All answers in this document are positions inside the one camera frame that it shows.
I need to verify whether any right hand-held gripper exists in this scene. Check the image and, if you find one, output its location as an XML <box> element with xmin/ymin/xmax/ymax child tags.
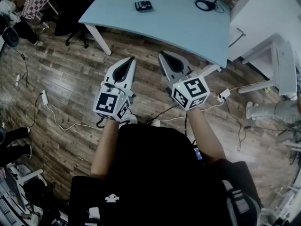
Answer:
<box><xmin>158</xmin><ymin>51</ymin><xmax>211</xmax><ymax>112</ymax></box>

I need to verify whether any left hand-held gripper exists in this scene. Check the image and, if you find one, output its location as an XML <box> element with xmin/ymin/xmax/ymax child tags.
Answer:
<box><xmin>93</xmin><ymin>56</ymin><xmax>137</xmax><ymax>122</ymax></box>

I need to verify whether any black calculator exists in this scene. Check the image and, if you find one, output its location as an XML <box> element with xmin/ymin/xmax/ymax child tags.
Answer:
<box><xmin>135</xmin><ymin>0</ymin><xmax>154</xmax><ymax>12</ymax></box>

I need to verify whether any person's right forearm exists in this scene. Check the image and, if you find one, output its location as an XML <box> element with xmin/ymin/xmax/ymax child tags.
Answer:
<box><xmin>187</xmin><ymin>107</ymin><xmax>228</xmax><ymax>164</ymax></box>

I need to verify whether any person's left forearm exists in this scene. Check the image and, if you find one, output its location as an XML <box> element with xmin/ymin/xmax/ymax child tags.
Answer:
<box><xmin>90</xmin><ymin>120</ymin><xmax>120</xmax><ymax>180</ymax></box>

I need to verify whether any white table leg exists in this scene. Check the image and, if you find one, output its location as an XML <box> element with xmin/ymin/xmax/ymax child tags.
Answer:
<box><xmin>84</xmin><ymin>24</ymin><xmax>112</xmax><ymax>56</ymax></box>
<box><xmin>198</xmin><ymin>64</ymin><xmax>223</xmax><ymax>79</ymax></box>

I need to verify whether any black office chair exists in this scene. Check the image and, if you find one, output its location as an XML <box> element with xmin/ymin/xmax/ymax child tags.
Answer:
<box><xmin>46</xmin><ymin>0</ymin><xmax>95</xmax><ymax>49</ymax></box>

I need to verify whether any small black screen device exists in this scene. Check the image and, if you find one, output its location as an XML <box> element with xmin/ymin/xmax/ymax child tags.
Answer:
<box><xmin>193</xmin><ymin>147</ymin><xmax>203</xmax><ymax>161</ymax></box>

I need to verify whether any person's black shirt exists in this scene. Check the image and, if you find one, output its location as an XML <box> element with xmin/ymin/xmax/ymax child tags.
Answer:
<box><xmin>68</xmin><ymin>123</ymin><xmax>261</xmax><ymax>226</ymax></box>

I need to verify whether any white rectangular appliance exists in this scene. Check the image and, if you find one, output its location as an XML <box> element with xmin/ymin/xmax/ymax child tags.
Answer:
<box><xmin>272</xmin><ymin>40</ymin><xmax>299</xmax><ymax>96</ymax></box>

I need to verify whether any checkered cloth table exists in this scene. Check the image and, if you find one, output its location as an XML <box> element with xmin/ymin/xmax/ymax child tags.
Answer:
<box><xmin>20</xmin><ymin>0</ymin><xmax>59</xmax><ymax>29</ymax></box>

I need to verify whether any dark grey round object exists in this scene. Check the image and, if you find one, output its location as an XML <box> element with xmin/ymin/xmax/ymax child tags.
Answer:
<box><xmin>2</xmin><ymin>27</ymin><xmax>20</xmax><ymax>48</ymax></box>
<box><xmin>0</xmin><ymin>125</ymin><xmax>7</xmax><ymax>145</ymax></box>

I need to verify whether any white metal rack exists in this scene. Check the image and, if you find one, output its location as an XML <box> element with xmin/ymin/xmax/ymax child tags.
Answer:
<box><xmin>7</xmin><ymin>168</ymin><xmax>44</xmax><ymax>211</ymax></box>

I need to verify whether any white floor cable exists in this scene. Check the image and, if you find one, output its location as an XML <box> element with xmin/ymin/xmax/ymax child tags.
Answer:
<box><xmin>46</xmin><ymin>103</ymin><xmax>104</xmax><ymax>131</ymax></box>

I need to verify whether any grey lever handle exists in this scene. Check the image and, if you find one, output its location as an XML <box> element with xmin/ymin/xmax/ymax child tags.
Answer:
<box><xmin>228</xmin><ymin>27</ymin><xmax>246</xmax><ymax>48</ymax></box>

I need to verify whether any black cable with inline adapter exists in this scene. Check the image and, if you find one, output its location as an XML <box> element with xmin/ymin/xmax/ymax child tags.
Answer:
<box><xmin>13</xmin><ymin>46</ymin><xmax>30</xmax><ymax>88</ymax></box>

